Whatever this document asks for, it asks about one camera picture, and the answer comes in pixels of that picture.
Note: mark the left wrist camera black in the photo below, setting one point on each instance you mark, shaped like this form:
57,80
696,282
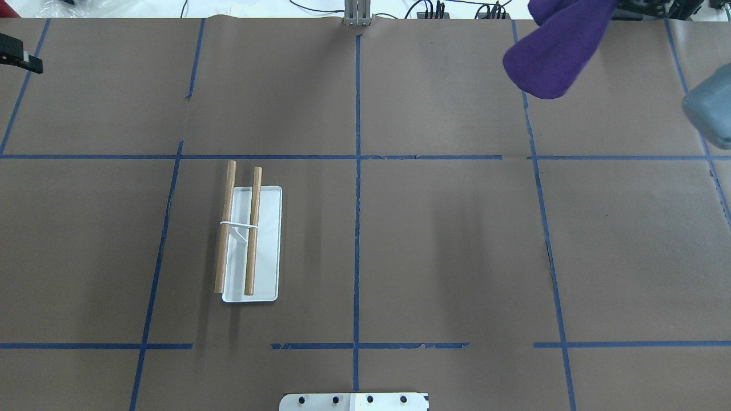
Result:
14,54

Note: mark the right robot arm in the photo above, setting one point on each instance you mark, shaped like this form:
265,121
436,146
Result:
707,107

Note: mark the purple towel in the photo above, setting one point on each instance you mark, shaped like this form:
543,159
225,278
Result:
547,61

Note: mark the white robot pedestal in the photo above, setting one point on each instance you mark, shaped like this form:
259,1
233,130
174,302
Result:
356,401

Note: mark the aluminium frame post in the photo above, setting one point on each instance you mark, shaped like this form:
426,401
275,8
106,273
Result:
357,13

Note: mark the wooden rack bar lower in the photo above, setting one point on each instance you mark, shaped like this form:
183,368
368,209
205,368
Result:
252,245

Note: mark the white towel rack base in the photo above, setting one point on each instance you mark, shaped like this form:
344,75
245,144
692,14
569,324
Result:
268,246

